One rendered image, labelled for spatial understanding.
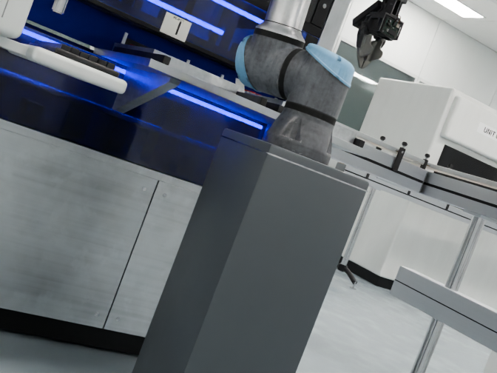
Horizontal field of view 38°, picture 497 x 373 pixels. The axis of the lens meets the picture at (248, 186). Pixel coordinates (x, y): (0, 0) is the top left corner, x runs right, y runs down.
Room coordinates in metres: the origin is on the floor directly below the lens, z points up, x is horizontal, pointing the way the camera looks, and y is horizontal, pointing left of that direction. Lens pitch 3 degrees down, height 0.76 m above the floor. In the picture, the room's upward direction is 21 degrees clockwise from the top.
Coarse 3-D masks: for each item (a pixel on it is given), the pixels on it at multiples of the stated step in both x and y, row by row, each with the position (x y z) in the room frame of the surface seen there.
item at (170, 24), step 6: (168, 18) 2.12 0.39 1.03; (174, 18) 2.12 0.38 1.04; (180, 18) 2.13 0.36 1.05; (162, 24) 2.11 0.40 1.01; (168, 24) 2.12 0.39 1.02; (174, 24) 2.13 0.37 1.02; (180, 24) 2.14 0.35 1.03; (186, 24) 2.15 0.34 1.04; (162, 30) 2.11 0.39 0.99; (168, 30) 2.12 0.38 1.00; (174, 30) 2.13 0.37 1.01; (180, 30) 2.14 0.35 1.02; (186, 30) 2.15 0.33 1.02; (174, 36) 2.13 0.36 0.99; (180, 36) 2.14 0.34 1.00; (186, 36) 2.15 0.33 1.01
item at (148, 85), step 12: (132, 72) 2.03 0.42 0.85; (144, 72) 1.95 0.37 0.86; (132, 84) 2.00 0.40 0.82; (144, 84) 1.92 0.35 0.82; (156, 84) 1.85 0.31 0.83; (168, 84) 1.81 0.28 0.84; (120, 96) 2.06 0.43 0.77; (132, 96) 1.97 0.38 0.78; (144, 96) 1.92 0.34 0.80; (156, 96) 1.90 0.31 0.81; (120, 108) 2.04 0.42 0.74; (132, 108) 2.02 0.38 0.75
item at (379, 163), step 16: (384, 144) 2.75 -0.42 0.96; (336, 160) 2.73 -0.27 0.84; (352, 160) 2.66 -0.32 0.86; (368, 160) 2.69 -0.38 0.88; (384, 160) 2.73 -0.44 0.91; (400, 160) 2.75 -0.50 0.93; (416, 160) 2.84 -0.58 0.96; (384, 176) 2.74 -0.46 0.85; (400, 176) 2.78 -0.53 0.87; (416, 176) 2.82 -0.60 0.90
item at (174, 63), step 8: (112, 48) 2.13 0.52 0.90; (128, 48) 2.02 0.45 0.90; (136, 48) 1.96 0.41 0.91; (144, 48) 1.91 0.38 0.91; (176, 64) 1.88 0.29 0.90; (184, 64) 1.89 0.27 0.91; (184, 72) 1.89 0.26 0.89; (192, 72) 1.90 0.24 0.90; (200, 72) 1.91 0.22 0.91; (208, 80) 1.93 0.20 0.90; (216, 80) 1.94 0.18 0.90; (224, 80) 1.95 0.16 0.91; (224, 88) 1.95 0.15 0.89; (232, 88) 1.97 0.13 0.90
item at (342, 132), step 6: (264, 96) 2.01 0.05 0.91; (276, 102) 1.94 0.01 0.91; (282, 102) 1.92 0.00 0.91; (336, 126) 2.01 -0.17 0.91; (336, 132) 2.01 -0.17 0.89; (342, 132) 2.02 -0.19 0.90; (348, 132) 2.03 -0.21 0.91; (354, 132) 2.04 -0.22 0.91; (342, 138) 2.03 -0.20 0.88; (348, 138) 2.03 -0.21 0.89; (354, 138) 2.04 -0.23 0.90
